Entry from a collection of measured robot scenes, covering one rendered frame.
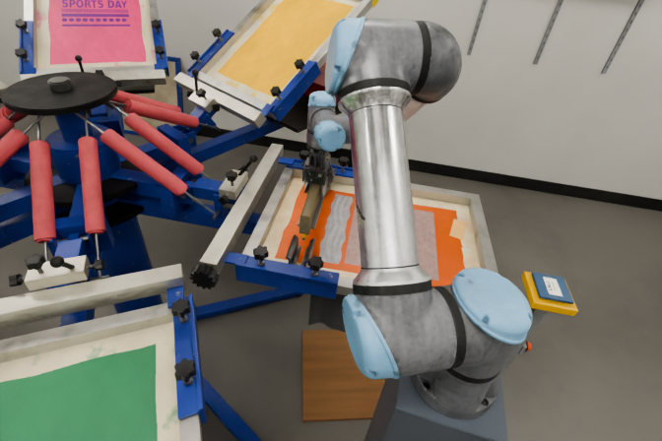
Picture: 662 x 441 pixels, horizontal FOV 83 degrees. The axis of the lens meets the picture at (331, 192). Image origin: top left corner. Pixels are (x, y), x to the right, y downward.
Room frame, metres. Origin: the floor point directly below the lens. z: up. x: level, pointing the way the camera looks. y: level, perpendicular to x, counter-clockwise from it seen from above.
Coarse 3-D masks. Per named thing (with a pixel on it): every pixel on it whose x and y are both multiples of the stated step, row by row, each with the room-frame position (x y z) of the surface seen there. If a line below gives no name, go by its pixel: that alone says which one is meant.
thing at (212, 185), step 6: (198, 180) 1.06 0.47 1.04; (204, 180) 1.06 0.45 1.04; (210, 180) 1.06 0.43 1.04; (216, 180) 1.07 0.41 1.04; (192, 186) 1.02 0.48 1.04; (198, 186) 1.02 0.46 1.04; (204, 186) 1.03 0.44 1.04; (210, 186) 1.03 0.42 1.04; (216, 186) 1.03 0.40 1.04; (198, 192) 1.02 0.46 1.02; (204, 192) 1.01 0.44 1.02; (210, 192) 1.01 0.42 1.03; (216, 192) 1.01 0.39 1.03; (240, 192) 1.02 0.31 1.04; (198, 198) 1.02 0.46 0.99; (204, 198) 1.01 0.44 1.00; (210, 198) 1.01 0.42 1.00
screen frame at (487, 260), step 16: (288, 176) 1.21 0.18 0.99; (336, 176) 1.25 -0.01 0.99; (416, 192) 1.22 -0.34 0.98; (432, 192) 1.21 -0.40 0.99; (448, 192) 1.22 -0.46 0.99; (464, 192) 1.23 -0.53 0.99; (272, 208) 1.01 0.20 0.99; (480, 208) 1.14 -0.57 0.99; (256, 224) 0.92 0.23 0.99; (480, 224) 1.04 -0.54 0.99; (256, 240) 0.84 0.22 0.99; (480, 240) 0.96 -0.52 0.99; (480, 256) 0.90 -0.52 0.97; (496, 272) 0.82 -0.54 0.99; (352, 288) 0.70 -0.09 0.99
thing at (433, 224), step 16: (336, 192) 1.19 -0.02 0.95; (352, 208) 1.10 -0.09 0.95; (416, 208) 1.14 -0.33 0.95; (432, 208) 1.15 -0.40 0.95; (352, 224) 1.01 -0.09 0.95; (416, 224) 1.04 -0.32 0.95; (432, 224) 1.05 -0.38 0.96; (448, 224) 1.06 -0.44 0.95; (432, 240) 0.97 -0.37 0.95; (448, 240) 0.98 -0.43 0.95
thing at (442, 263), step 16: (288, 224) 0.97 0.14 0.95; (320, 224) 0.99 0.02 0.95; (288, 240) 0.89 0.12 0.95; (304, 240) 0.90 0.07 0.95; (320, 240) 0.91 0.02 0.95; (352, 240) 0.93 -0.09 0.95; (352, 256) 0.85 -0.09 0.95; (432, 256) 0.89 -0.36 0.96; (448, 256) 0.90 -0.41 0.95; (352, 272) 0.79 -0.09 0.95; (432, 272) 0.82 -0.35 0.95; (448, 272) 0.83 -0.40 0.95
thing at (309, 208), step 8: (312, 184) 0.98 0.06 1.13; (312, 192) 0.94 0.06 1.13; (320, 192) 1.00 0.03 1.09; (312, 200) 0.90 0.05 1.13; (304, 208) 0.86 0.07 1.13; (312, 208) 0.87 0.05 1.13; (304, 216) 0.82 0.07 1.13; (312, 216) 0.87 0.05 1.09; (304, 224) 0.82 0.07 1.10; (304, 232) 0.82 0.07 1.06
